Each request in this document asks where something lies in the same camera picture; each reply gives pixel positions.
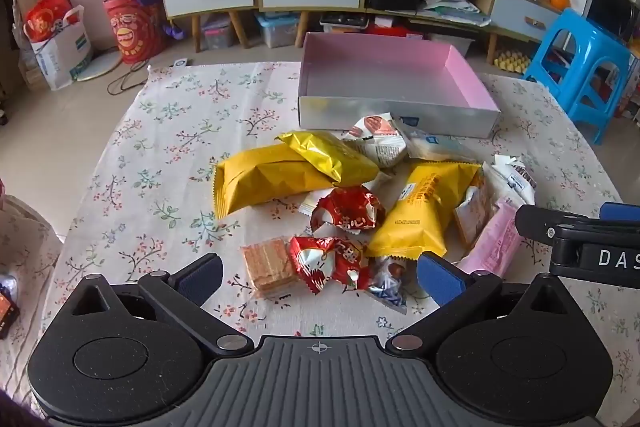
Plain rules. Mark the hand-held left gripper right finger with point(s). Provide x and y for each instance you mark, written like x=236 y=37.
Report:
x=440 y=277

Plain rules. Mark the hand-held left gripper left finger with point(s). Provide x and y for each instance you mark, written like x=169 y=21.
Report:
x=200 y=279

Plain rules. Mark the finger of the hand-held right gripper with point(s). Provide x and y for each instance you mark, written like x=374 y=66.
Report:
x=545 y=219
x=622 y=212

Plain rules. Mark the white brown-print snack packet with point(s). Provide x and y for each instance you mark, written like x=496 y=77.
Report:
x=510 y=184

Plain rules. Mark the blue silver snack packet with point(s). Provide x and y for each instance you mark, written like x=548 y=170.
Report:
x=387 y=284

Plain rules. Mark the pink snack packet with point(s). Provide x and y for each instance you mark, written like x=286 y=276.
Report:
x=492 y=239

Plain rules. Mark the yellow orange-print snack packet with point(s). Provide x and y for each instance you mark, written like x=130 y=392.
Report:
x=420 y=212

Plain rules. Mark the wafer biscuit packet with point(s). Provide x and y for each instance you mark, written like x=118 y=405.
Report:
x=267 y=264

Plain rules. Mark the white orange snack packet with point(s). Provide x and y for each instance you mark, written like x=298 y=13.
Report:
x=472 y=212

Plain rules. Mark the red snack packet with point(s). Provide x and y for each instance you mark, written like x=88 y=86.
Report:
x=350 y=209
x=320 y=262

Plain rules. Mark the large yellow snack packet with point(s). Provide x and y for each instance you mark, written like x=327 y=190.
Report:
x=260 y=179

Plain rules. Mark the clear blue-label snack packet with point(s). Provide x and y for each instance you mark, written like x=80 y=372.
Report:
x=440 y=147
x=407 y=122

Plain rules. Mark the shiny gold snack packet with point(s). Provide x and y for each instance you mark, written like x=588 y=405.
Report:
x=325 y=154

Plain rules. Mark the pink cardboard box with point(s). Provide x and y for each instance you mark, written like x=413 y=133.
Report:
x=380 y=67

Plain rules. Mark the floral tablecloth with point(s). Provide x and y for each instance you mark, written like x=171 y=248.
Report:
x=165 y=147

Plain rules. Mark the yellow egg tray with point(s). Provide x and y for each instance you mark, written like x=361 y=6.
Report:
x=511 y=61

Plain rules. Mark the blue plastic stool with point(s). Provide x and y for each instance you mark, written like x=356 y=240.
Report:
x=580 y=42

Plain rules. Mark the black microwave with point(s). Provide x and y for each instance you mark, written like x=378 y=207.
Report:
x=610 y=9

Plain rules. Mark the pale blue drawer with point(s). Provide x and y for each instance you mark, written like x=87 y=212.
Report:
x=520 y=14

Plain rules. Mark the white remote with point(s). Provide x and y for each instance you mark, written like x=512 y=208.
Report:
x=180 y=62

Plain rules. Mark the orange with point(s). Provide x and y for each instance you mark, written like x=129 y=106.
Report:
x=560 y=0

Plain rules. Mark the stack of papers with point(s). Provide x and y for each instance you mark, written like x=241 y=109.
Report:
x=455 y=7

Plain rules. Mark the round white board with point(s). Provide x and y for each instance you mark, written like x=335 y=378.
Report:
x=97 y=67

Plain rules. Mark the red flat box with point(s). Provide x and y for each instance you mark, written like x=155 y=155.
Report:
x=395 y=32

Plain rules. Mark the clear storage box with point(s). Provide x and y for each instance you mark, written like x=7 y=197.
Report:
x=277 y=32
x=217 y=34

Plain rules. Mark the red printed bag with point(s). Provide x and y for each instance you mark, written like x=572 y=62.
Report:
x=132 y=29

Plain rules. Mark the white paper bag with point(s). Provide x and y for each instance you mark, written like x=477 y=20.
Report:
x=62 y=54

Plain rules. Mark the red gift bag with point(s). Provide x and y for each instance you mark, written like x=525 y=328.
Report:
x=47 y=14

